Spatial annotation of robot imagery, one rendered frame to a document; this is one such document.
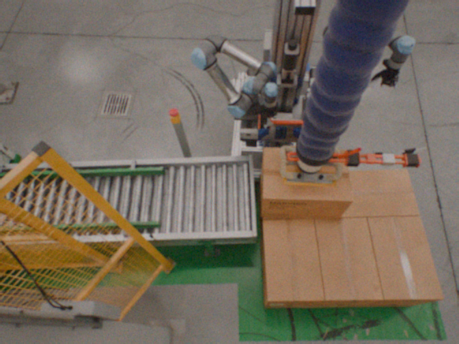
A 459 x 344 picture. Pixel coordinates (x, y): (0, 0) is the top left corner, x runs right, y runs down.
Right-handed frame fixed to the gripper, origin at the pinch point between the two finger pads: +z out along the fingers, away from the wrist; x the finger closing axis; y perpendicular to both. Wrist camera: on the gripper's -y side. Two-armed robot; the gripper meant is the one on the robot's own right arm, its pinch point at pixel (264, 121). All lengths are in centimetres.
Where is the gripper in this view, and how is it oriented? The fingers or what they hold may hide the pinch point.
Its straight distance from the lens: 232.5
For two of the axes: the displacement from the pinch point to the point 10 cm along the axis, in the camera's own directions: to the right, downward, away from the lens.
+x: 0.5, -9.0, 4.3
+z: 0.5, 4.3, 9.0
